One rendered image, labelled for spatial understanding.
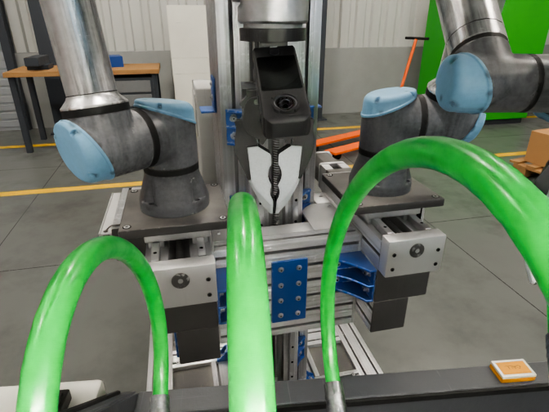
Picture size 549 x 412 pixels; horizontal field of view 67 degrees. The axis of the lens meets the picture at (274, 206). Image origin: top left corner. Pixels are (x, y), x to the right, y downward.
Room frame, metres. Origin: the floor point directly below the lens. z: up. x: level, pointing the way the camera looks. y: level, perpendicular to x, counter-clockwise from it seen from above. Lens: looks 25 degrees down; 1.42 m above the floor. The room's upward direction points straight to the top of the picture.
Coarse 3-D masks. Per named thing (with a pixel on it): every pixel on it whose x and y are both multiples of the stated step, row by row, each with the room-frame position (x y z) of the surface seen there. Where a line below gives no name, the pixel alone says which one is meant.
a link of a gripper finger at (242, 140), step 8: (240, 120) 0.45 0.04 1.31; (240, 128) 0.45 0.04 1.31; (240, 136) 0.45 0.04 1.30; (248, 136) 0.45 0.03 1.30; (240, 144) 0.45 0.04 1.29; (248, 144) 0.45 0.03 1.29; (256, 144) 0.45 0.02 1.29; (240, 152) 0.45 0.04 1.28; (240, 160) 0.45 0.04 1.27; (248, 160) 0.46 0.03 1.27; (248, 168) 0.45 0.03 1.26; (248, 176) 0.45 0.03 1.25
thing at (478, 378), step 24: (288, 384) 0.42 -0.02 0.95; (312, 384) 0.42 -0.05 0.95; (360, 384) 0.42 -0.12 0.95; (384, 384) 0.42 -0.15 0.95; (408, 384) 0.42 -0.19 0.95; (432, 384) 0.42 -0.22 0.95; (456, 384) 0.42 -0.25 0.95; (480, 384) 0.42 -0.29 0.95; (504, 384) 0.42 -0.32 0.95; (528, 384) 0.42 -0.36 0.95; (144, 408) 0.38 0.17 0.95; (192, 408) 0.38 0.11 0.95; (216, 408) 0.38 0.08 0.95; (288, 408) 0.39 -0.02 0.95; (312, 408) 0.39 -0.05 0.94; (360, 408) 0.40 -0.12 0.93; (384, 408) 0.40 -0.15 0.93; (408, 408) 0.41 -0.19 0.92; (432, 408) 0.41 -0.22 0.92; (456, 408) 0.41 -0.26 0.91; (480, 408) 0.42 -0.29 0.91; (504, 408) 0.42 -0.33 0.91; (528, 408) 0.42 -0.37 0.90
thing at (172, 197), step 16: (144, 176) 0.82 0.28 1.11; (160, 176) 0.78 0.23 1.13; (176, 176) 0.79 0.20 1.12; (192, 176) 0.81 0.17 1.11; (144, 192) 0.80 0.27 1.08; (160, 192) 0.78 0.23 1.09; (176, 192) 0.78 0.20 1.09; (192, 192) 0.80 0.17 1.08; (144, 208) 0.79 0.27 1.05; (160, 208) 0.77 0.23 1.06; (176, 208) 0.77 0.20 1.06; (192, 208) 0.78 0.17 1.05
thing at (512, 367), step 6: (522, 360) 0.45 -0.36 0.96; (492, 366) 0.45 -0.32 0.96; (498, 366) 0.44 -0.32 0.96; (504, 366) 0.44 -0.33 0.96; (510, 366) 0.44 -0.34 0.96; (516, 366) 0.44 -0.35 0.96; (522, 366) 0.44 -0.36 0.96; (504, 372) 0.43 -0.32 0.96; (510, 372) 0.43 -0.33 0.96; (516, 372) 0.43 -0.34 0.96; (522, 372) 0.43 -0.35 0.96; (528, 372) 0.43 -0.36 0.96; (498, 378) 0.43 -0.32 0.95; (510, 378) 0.42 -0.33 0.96; (516, 378) 0.42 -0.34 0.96; (522, 378) 0.43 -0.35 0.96; (528, 378) 0.43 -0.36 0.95; (534, 378) 0.43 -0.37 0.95
